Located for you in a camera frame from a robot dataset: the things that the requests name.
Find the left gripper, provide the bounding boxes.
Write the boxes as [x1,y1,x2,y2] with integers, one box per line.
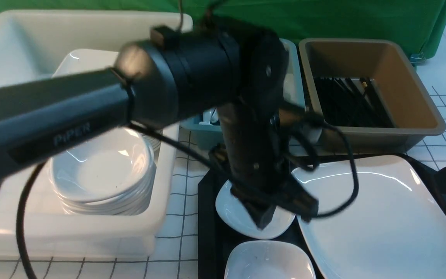
[217,102,319,230]

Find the white shallow bowl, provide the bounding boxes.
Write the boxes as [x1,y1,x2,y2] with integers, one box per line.
[215,180,295,240]

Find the large white square plate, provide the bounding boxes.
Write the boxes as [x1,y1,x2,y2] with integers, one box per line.
[298,155,446,279]

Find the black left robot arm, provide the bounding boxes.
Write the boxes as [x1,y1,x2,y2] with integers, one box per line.
[0,16,289,187]

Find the teal plastic bin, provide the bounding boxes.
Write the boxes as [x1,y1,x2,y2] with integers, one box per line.
[180,39,306,150]

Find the pile of black chopsticks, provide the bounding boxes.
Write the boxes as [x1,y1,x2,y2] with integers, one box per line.
[314,77,395,128]

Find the brown plastic bin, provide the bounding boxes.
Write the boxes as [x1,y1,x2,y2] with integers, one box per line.
[298,38,446,153]

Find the stack of white shallow bowls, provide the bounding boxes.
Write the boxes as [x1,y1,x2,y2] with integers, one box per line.
[48,128,156,215]

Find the metal clip on backdrop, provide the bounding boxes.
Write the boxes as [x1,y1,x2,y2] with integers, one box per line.
[409,52,427,68]

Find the green cloth backdrop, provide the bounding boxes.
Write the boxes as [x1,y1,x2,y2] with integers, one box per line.
[0,0,446,58]

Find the stack of white square plates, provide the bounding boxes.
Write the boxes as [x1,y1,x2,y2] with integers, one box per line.
[51,49,165,152]

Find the large white plastic bin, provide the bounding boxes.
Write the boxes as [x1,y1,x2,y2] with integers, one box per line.
[0,10,180,261]

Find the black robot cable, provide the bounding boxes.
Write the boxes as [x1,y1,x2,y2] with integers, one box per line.
[16,0,360,279]

